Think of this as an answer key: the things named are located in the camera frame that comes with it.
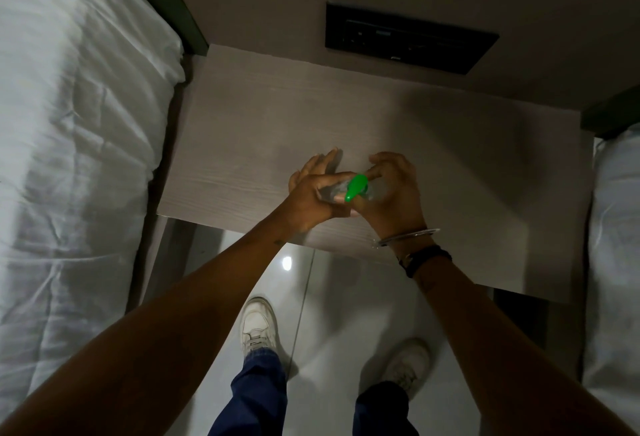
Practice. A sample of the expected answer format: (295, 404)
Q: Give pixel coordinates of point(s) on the person's right thumb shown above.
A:
(361, 207)

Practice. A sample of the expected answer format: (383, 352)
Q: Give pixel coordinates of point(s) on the black wristband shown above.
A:
(425, 256)

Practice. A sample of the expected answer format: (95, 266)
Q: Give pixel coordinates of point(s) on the person's right hand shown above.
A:
(397, 203)

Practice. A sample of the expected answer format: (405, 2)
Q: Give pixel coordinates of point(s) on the blue jeans leg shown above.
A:
(252, 395)
(382, 410)

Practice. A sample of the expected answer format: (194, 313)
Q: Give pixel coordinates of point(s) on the person's left forearm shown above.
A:
(165, 330)

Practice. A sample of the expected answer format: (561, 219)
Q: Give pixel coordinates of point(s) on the white sneaker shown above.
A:
(411, 363)
(258, 325)

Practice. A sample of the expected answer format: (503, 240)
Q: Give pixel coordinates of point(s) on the bed with white sheet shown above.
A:
(615, 276)
(75, 176)

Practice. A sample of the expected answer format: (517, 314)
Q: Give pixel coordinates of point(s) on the clear spray bottle green nozzle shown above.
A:
(356, 187)

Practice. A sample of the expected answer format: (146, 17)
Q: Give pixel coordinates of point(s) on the person's left hand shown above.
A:
(302, 201)

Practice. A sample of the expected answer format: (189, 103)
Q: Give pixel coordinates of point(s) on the person's right forearm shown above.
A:
(495, 345)

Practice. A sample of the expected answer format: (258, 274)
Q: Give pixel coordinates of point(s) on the black wall switch panel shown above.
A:
(407, 38)

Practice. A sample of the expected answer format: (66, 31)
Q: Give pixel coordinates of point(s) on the person's left thumb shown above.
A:
(334, 181)

